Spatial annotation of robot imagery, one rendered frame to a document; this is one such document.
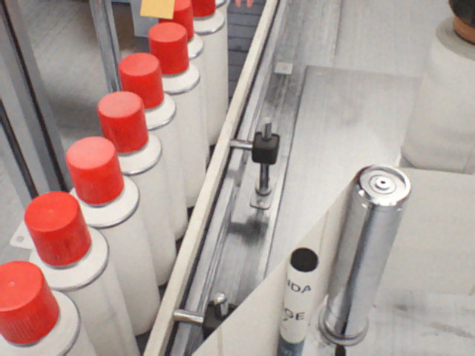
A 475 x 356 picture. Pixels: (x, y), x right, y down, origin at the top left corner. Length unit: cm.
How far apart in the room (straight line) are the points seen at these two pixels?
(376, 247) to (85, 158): 21
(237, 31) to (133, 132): 51
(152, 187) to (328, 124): 33
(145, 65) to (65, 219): 16
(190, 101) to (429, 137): 25
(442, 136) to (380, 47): 42
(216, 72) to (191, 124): 10
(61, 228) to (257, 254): 33
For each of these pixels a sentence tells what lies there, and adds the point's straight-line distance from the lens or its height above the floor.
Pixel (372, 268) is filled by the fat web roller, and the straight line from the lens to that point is 41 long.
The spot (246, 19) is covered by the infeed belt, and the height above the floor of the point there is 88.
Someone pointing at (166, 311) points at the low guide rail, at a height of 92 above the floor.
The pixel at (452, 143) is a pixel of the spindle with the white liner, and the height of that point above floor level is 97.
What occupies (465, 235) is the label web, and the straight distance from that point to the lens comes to 44.
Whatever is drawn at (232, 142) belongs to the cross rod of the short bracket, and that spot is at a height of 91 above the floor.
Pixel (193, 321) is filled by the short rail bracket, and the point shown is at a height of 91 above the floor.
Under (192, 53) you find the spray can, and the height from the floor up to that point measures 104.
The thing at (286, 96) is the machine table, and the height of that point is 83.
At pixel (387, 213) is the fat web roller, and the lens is 36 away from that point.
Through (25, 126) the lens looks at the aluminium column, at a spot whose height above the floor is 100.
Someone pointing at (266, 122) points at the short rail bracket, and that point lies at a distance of 58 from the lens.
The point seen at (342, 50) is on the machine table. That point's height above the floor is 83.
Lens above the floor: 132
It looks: 46 degrees down
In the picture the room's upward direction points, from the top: straight up
